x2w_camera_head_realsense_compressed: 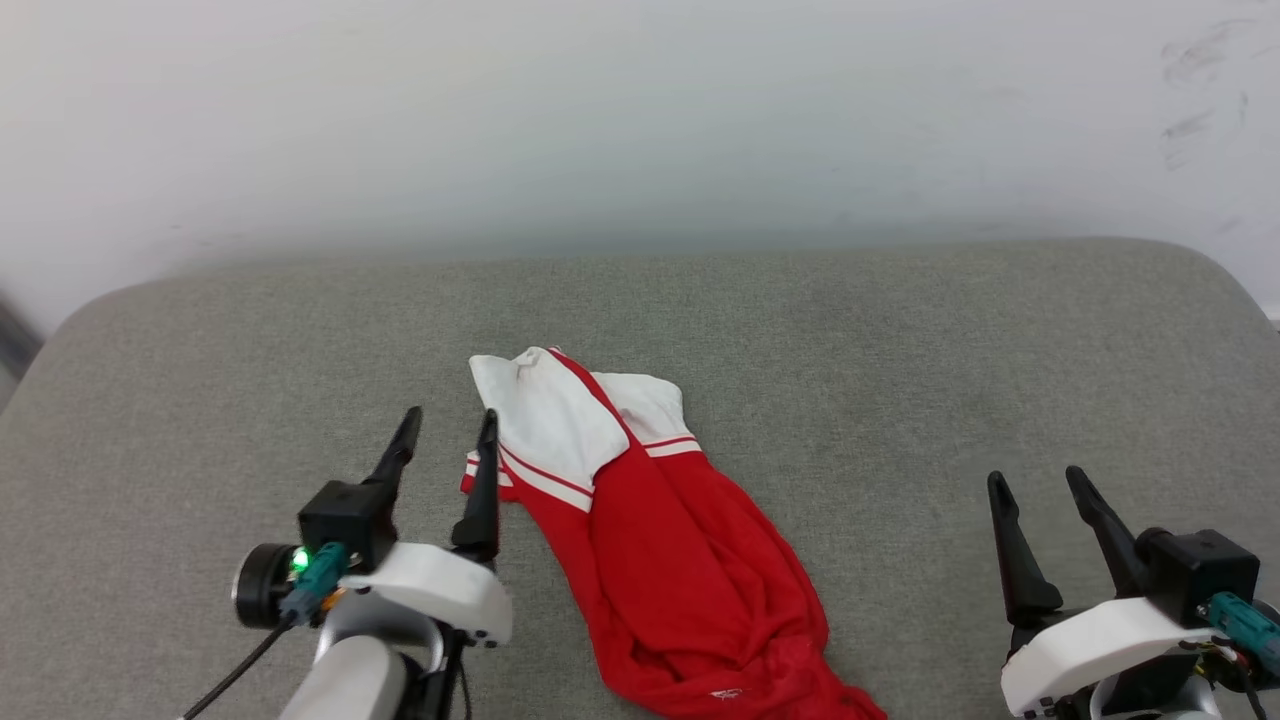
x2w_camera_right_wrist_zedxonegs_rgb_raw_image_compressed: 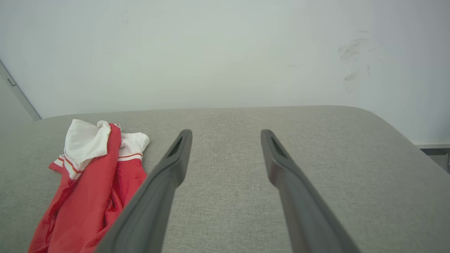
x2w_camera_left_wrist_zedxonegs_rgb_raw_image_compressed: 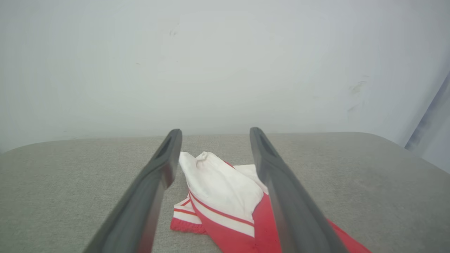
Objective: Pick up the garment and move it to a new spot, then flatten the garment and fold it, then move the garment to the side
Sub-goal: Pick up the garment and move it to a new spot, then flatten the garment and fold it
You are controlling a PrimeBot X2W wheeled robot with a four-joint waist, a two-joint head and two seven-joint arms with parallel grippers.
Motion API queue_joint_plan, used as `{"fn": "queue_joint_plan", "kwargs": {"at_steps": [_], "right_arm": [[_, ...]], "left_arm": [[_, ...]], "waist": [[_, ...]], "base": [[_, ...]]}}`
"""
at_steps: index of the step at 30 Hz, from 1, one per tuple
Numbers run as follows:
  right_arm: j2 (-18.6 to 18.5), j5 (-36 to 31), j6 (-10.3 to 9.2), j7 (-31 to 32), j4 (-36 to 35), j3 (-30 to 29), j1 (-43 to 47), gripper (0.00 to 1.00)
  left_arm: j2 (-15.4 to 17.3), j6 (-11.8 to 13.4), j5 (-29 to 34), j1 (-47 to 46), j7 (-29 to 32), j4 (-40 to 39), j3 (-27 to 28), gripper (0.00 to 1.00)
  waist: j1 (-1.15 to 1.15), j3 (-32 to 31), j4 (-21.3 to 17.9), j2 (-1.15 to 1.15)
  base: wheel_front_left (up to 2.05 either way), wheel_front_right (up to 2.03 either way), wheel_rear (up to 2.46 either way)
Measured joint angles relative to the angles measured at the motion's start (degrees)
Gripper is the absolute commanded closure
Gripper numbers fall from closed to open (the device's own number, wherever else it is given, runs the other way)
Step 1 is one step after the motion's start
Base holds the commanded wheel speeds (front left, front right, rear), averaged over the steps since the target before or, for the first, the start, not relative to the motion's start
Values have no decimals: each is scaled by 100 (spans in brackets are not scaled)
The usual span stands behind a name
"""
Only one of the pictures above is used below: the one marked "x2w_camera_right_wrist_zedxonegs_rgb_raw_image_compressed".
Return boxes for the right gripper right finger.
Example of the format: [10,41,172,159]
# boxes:
[261,129,361,253]

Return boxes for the red and white shirt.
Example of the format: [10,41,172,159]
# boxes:
[28,119,150,253]

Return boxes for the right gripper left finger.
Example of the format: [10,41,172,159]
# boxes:
[94,129,193,253]

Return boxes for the white baseboard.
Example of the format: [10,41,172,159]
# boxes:
[414,142,450,150]

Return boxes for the grey door frame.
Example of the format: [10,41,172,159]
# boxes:
[0,60,42,122]

